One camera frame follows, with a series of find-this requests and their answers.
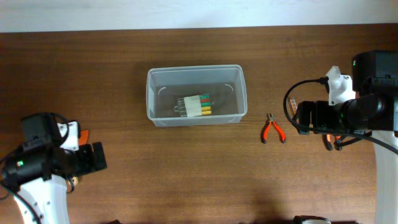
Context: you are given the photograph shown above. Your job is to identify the clear plastic container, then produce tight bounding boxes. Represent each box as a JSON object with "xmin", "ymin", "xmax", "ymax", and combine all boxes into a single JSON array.
[{"xmin": 146, "ymin": 65, "xmax": 248, "ymax": 127}]

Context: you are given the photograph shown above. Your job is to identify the orange scraper wooden handle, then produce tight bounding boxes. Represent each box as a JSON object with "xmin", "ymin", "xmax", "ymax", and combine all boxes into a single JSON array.
[{"xmin": 70, "ymin": 129, "xmax": 90, "ymax": 186}]

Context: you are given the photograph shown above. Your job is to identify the red handled cutting pliers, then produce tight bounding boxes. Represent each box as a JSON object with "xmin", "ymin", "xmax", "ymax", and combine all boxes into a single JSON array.
[{"xmin": 261, "ymin": 113, "xmax": 287, "ymax": 144}]

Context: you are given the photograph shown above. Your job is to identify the copper terminal bar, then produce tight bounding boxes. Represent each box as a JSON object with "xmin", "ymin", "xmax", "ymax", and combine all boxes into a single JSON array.
[{"xmin": 288, "ymin": 98, "xmax": 298, "ymax": 117}]

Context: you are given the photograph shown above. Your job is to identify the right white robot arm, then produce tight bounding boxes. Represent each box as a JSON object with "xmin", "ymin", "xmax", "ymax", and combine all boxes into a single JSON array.
[{"xmin": 287, "ymin": 50, "xmax": 397, "ymax": 223}]

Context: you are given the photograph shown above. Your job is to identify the orange black long-nose pliers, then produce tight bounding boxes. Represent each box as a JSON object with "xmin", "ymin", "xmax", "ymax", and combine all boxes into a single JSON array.
[{"xmin": 322, "ymin": 134, "xmax": 342, "ymax": 151}]

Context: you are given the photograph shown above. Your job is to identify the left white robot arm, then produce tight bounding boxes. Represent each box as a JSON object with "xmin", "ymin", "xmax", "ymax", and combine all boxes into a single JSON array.
[{"xmin": 1, "ymin": 112, "xmax": 107, "ymax": 223}]

